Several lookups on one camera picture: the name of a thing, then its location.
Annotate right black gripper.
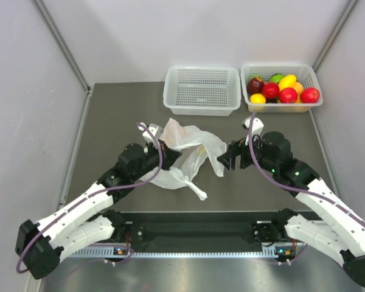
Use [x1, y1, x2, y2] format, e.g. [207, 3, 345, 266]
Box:
[217, 130, 277, 173]

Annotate white plastic bag with fruit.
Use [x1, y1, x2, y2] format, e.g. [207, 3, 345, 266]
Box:
[150, 118, 226, 201]

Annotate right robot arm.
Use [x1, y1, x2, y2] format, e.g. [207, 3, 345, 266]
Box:
[217, 131, 365, 288]

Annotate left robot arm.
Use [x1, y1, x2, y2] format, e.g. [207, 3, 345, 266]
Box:
[15, 141, 181, 280]

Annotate orange fruit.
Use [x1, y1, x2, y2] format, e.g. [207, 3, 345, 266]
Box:
[293, 82, 304, 96]

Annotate white basket holding fruit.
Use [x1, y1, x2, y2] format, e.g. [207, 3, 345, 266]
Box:
[240, 63, 323, 113]

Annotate yellow lemon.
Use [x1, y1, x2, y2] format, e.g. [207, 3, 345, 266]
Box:
[250, 93, 266, 104]

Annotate empty white plastic basket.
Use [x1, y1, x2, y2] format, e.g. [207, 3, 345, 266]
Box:
[163, 66, 242, 116]

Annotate dark red apple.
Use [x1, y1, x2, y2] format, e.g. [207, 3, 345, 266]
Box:
[246, 77, 265, 95]

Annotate red apple middle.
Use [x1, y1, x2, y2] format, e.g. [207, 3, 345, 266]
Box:
[261, 82, 280, 100]

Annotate red apple front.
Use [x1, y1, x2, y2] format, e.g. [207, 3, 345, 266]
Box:
[278, 88, 297, 103]

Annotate green lime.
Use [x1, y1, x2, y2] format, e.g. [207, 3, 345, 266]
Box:
[269, 74, 285, 84]

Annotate yellow mango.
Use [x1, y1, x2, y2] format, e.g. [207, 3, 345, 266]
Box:
[278, 75, 297, 91]

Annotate red apple right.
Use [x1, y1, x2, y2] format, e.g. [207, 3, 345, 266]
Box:
[300, 88, 320, 103]

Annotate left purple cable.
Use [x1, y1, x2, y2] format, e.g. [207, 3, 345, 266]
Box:
[16, 122, 164, 274]

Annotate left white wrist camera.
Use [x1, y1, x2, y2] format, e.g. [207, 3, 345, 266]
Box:
[136, 122, 164, 145]

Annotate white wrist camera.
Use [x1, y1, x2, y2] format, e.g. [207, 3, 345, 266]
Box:
[242, 116, 264, 145]
[136, 122, 164, 145]

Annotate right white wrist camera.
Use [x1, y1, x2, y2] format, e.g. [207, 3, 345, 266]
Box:
[242, 116, 264, 145]

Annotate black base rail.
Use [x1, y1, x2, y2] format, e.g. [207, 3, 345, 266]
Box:
[111, 211, 290, 253]

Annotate grey slotted cable duct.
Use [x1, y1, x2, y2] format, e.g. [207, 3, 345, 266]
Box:
[69, 245, 294, 260]

